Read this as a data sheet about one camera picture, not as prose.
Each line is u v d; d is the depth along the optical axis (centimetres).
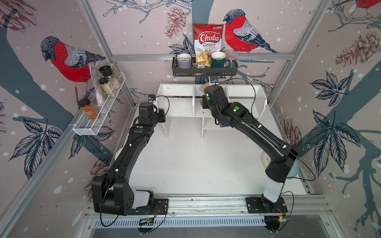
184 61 81
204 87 55
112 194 38
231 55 85
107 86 76
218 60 80
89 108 66
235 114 49
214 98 52
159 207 73
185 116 82
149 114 60
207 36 78
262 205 66
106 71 78
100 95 71
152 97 69
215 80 58
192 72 88
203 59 85
